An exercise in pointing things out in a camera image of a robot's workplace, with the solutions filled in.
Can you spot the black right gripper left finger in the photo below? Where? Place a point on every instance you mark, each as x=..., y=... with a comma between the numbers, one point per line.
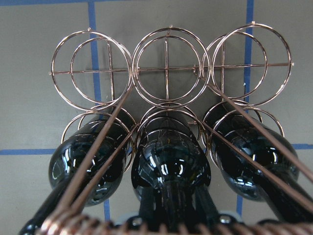
x=129, y=221

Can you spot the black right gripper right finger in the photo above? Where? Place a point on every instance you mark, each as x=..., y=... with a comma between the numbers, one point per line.
x=229, y=217

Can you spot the dark glass wine bottle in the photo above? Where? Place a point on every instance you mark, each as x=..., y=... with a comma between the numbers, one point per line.
x=168, y=166

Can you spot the dark wine bottle in basket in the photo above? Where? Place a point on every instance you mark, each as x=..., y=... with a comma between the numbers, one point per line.
x=67, y=158

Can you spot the copper wire wine basket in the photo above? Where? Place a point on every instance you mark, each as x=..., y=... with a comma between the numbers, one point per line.
x=171, y=69

